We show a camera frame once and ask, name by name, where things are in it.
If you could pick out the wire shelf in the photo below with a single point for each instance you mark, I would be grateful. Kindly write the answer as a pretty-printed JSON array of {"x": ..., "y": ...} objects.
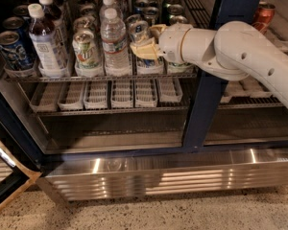
[
  {"x": 195, "y": 11},
  {"x": 91, "y": 97}
]

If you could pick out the front clear water bottle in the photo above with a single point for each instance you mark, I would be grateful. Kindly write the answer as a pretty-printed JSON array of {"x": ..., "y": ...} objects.
[{"x": 114, "y": 40}]

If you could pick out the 7up can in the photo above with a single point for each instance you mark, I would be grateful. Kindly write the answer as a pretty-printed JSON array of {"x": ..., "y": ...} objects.
[
  {"x": 86, "y": 50},
  {"x": 84, "y": 23}
]

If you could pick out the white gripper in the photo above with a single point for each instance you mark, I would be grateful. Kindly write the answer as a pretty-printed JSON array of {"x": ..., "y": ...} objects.
[{"x": 170, "y": 44}]

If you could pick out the red bull can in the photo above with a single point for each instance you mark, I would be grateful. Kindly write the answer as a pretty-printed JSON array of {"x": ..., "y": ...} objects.
[
  {"x": 150, "y": 15},
  {"x": 139, "y": 32},
  {"x": 139, "y": 5},
  {"x": 132, "y": 19}
]

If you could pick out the front 7up can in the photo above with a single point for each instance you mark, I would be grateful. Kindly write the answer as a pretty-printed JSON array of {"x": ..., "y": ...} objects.
[{"x": 86, "y": 50}]

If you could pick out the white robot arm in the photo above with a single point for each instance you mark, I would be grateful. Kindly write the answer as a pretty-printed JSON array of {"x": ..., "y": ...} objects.
[{"x": 233, "y": 52}]

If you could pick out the top wire shelf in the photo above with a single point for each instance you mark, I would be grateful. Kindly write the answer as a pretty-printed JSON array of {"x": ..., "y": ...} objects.
[{"x": 195, "y": 11}]

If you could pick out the clear water bottle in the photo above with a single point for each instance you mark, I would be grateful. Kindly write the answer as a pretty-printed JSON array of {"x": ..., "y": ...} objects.
[
  {"x": 108, "y": 4},
  {"x": 114, "y": 40}
]

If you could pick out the front blue pepsi can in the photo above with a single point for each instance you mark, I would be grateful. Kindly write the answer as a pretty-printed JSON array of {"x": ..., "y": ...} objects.
[{"x": 14, "y": 51}]

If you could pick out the blue pepsi can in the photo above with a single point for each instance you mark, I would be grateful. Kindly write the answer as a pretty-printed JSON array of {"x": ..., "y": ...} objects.
[
  {"x": 14, "y": 51},
  {"x": 19, "y": 25}
]

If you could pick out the blue fridge door frame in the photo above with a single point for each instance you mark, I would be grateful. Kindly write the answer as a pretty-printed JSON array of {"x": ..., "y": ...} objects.
[{"x": 210, "y": 89}]

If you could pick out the green soda can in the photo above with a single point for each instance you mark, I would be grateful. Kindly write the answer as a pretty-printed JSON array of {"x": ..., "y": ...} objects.
[
  {"x": 174, "y": 68},
  {"x": 178, "y": 19},
  {"x": 174, "y": 10}
]

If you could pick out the dark tea bottle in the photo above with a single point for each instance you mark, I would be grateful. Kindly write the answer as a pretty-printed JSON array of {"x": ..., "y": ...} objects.
[
  {"x": 42, "y": 32},
  {"x": 53, "y": 12}
]

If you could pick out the front dark tea bottle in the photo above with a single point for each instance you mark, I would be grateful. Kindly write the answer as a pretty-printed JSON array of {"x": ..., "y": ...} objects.
[{"x": 42, "y": 32}]

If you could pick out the lower wire shelf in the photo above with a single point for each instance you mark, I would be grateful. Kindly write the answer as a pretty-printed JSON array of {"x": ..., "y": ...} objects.
[{"x": 91, "y": 97}]

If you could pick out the red soda can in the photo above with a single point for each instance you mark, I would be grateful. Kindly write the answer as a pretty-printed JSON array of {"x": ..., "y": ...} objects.
[{"x": 263, "y": 16}]

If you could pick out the open fridge door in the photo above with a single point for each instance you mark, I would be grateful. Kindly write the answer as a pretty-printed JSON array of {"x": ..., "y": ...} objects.
[{"x": 15, "y": 177}]

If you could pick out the steel fridge bottom grille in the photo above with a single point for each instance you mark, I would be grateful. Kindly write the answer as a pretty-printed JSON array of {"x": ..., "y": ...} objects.
[{"x": 89, "y": 178}]

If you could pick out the front green soda can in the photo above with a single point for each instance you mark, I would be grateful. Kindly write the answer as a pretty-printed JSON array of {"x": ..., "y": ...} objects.
[{"x": 174, "y": 68}]

